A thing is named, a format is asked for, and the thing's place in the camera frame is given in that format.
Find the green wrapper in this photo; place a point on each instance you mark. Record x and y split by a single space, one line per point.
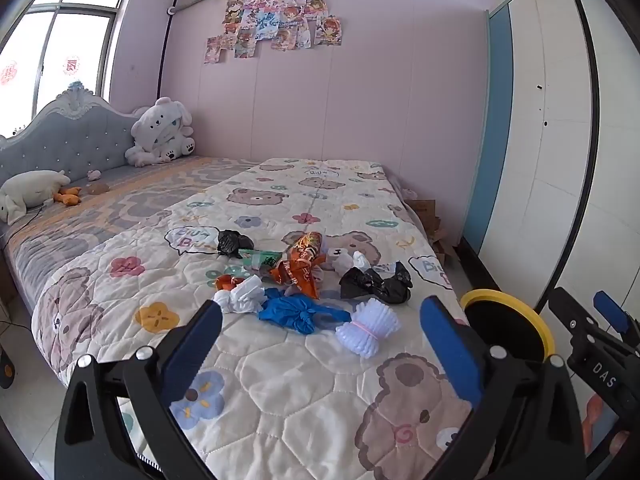
257 260

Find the black bin with yellow rim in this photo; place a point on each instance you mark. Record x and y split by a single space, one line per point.
500 325

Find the black device with orange dot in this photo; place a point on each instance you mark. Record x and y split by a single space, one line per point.
5 370

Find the white plush dog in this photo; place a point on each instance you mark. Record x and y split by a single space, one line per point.
160 130

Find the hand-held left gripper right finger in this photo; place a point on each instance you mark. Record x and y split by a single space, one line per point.
450 350

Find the window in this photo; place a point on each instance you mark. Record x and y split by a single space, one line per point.
65 40

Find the red window decal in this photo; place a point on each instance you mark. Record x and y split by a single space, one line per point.
71 65
9 72

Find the group of wall posters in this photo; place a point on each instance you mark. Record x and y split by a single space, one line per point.
275 20

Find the small pink plush toy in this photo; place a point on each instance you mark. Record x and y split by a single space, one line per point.
94 175

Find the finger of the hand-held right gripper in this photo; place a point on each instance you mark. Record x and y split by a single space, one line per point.
575 315
611 311

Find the large black plastic bag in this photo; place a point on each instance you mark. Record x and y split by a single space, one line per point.
372 285

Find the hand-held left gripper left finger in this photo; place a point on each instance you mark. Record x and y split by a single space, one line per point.
192 355

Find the long white plush toy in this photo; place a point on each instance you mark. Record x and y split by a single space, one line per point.
27 190

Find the white tissue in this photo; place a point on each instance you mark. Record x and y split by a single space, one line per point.
350 260

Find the orange snack bag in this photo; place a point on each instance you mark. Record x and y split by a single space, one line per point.
297 275

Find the blue rubber glove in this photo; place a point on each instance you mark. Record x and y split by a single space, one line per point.
295 312

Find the small black plastic bag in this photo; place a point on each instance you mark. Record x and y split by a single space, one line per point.
229 242

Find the bear printed quilt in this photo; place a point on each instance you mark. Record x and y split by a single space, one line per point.
280 200

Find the small brown plush toy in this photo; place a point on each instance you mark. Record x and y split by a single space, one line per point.
97 189

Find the orange plush toy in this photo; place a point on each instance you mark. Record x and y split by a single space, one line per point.
69 196

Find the grey tufted headboard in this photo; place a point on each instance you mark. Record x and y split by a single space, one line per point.
85 135

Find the grey orange patterned bedsheet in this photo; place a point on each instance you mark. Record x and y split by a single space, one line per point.
125 200

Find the white and blue wardrobe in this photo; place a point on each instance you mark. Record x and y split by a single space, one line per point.
545 135

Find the cardboard box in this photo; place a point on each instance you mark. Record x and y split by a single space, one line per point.
444 245
422 210

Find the white crumpled plastic bag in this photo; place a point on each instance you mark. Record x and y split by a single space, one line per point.
242 297

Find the small orange wrapper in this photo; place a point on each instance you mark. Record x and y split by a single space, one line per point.
227 282

